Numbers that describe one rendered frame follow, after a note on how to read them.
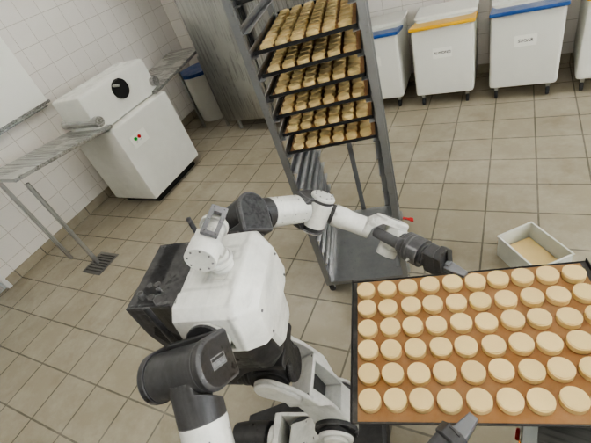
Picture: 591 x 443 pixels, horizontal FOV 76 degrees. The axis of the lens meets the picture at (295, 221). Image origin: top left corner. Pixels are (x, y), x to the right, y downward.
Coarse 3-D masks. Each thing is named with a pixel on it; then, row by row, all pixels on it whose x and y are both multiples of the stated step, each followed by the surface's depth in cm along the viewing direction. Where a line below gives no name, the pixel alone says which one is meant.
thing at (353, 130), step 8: (368, 120) 173; (328, 128) 178; (336, 128) 175; (344, 128) 177; (352, 128) 171; (360, 128) 173; (368, 128) 166; (296, 136) 181; (304, 136) 183; (312, 136) 176; (320, 136) 176; (328, 136) 172; (336, 136) 169; (344, 136) 171; (352, 136) 166; (360, 136) 167; (296, 144) 175; (304, 144) 177; (312, 144) 171; (320, 144) 172
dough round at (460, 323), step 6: (450, 318) 94; (456, 318) 93; (462, 318) 93; (468, 318) 92; (450, 324) 93; (456, 324) 92; (462, 324) 92; (468, 324) 91; (456, 330) 92; (462, 330) 91; (468, 330) 91
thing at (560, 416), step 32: (512, 288) 97; (544, 288) 94; (448, 320) 96; (480, 352) 87; (512, 352) 85; (384, 384) 88; (512, 384) 81; (544, 384) 79; (576, 384) 77; (384, 416) 83; (416, 416) 81; (448, 416) 80; (480, 416) 78; (512, 416) 76; (544, 416) 75; (576, 416) 73
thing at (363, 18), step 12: (360, 0) 128; (360, 12) 130; (360, 24) 132; (372, 48) 137; (372, 60) 140; (372, 72) 143; (372, 84) 146; (372, 96) 149; (384, 132) 158; (384, 144) 162; (384, 156) 166; (384, 168) 170; (396, 204) 183; (396, 216) 188
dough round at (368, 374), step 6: (366, 366) 91; (372, 366) 90; (360, 372) 90; (366, 372) 90; (372, 372) 89; (378, 372) 89; (360, 378) 89; (366, 378) 89; (372, 378) 88; (378, 378) 89; (366, 384) 89; (372, 384) 88
